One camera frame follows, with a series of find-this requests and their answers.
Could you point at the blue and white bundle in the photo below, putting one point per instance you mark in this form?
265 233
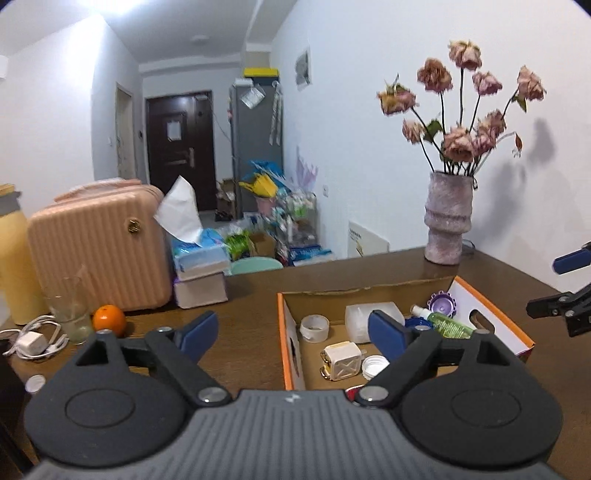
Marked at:
265 168

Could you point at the clear drinking glass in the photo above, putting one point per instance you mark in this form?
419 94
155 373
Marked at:
69 318

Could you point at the dark brown entrance door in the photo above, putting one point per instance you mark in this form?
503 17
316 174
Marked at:
180 157

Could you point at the white strip hanging on refrigerator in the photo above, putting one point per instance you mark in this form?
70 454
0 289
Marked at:
276 115

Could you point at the purple ribbed bottle cap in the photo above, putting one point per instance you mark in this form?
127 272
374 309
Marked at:
441 304

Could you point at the pink flower pot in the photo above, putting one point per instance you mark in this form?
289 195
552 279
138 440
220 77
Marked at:
264 205

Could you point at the red and white brush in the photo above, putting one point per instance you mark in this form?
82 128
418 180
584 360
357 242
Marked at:
354 394

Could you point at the blue patterned packages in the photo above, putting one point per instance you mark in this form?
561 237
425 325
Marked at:
309 254

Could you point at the open cardboard carton by door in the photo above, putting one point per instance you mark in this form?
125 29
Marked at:
226 198

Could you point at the white and purple box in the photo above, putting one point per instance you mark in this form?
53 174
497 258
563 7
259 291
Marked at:
201 290

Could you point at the green spray bottle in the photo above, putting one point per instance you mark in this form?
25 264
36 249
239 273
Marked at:
450 325

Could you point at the dried pink roses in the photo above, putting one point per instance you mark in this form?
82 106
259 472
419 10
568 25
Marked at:
459 143

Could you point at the white interior door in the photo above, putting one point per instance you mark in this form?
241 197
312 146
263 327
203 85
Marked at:
124 134

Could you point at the brown cardboard carton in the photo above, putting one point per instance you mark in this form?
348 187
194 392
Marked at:
264 244

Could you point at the translucent white plastic container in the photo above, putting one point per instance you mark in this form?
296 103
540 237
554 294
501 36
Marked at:
362 321

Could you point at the mint green basin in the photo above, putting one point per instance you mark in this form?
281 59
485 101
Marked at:
254 266

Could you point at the red cardboard box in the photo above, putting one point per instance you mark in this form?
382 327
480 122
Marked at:
314 295

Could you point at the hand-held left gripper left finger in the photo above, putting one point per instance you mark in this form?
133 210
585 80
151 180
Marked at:
201 332

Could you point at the white tape roll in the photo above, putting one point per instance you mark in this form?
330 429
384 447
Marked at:
315 331

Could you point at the cream square bottle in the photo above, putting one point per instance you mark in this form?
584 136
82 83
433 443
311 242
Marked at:
344 362

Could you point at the yellow bottle with grey lid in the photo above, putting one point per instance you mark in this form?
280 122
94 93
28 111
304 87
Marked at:
16 263

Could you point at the green plastic bag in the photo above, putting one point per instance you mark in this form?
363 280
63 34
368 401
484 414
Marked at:
238 244

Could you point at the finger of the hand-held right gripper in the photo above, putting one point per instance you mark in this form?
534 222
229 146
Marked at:
572 262
563 307

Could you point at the pink ribbed suitcase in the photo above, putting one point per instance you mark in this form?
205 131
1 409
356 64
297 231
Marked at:
92 258

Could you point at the blue ribbed bottle cap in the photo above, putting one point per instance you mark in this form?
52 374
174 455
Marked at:
418 323

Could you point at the grey textured vase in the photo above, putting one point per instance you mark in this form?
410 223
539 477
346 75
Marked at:
448 221

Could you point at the clear bag on refrigerator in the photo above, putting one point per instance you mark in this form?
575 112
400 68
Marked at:
251 97

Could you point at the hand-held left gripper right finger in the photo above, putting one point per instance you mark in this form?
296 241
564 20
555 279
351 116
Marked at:
385 337

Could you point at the grey refrigerator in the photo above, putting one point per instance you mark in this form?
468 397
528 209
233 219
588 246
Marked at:
251 147

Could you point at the pale purple wall decoration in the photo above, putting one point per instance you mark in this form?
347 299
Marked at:
305 173

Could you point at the white ribbed bottle cap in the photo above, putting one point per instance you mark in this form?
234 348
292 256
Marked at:
375 367

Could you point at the yellow box on refrigerator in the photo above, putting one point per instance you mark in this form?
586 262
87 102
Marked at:
261 72

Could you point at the orange fruit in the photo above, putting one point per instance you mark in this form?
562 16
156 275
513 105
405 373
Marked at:
109 321

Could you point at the small white round lid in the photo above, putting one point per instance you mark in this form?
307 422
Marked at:
35 383

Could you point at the blue tissue pack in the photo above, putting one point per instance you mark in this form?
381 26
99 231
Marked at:
198 254

